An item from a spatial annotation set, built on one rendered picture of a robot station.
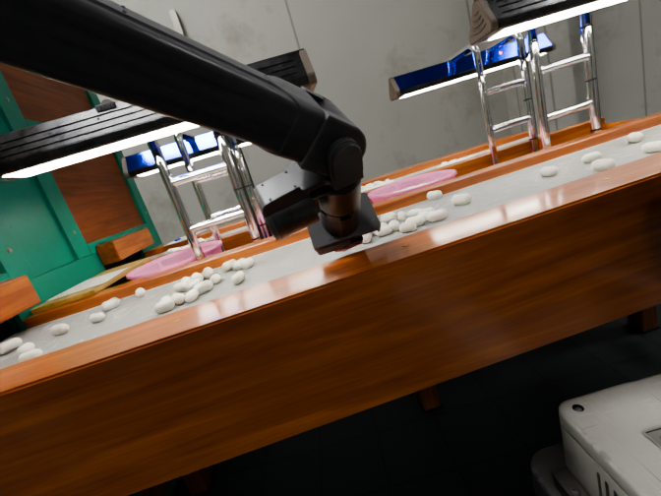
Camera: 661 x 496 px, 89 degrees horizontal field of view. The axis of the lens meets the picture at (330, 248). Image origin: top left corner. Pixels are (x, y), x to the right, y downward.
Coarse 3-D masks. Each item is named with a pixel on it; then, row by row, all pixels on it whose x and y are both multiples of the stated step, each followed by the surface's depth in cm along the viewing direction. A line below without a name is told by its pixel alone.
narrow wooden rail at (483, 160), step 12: (588, 120) 123; (552, 132) 121; (564, 132) 118; (576, 132) 119; (588, 132) 119; (516, 144) 118; (528, 144) 117; (540, 144) 118; (552, 144) 119; (480, 156) 116; (504, 156) 117; (516, 156) 118; (444, 168) 115; (456, 168) 116; (468, 168) 116; (480, 168) 117; (228, 240) 111; (240, 240) 111; (144, 264) 109
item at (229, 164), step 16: (224, 144) 80; (160, 160) 78; (224, 160) 80; (176, 176) 81; (192, 176) 80; (240, 176) 82; (176, 192) 81; (240, 192) 82; (176, 208) 81; (240, 208) 84; (192, 224) 84; (208, 224) 83; (256, 224) 85; (192, 240) 83; (256, 240) 85
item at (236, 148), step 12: (180, 132) 101; (180, 144) 100; (240, 156) 103; (192, 168) 102; (240, 168) 104; (204, 180) 104; (252, 180) 106; (252, 192) 106; (204, 204) 105; (252, 204) 107; (216, 216) 106; (264, 216) 109; (216, 228) 107; (264, 228) 109
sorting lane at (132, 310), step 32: (576, 160) 76; (480, 192) 74; (512, 192) 66; (256, 256) 79; (288, 256) 70; (320, 256) 62; (160, 288) 76; (224, 288) 61; (64, 320) 75; (128, 320) 60
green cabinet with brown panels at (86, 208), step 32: (0, 64) 97; (0, 96) 92; (32, 96) 107; (64, 96) 124; (96, 96) 146; (0, 128) 89; (96, 160) 132; (0, 192) 83; (32, 192) 93; (64, 192) 107; (96, 192) 125; (128, 192) 149; (0, 224) 79; (32, 224) 90; (64, 224) 100; (96, 224) 118; (128, 224) 140; (0, 256) 76; (32, 256) 86; (64, 256) 97
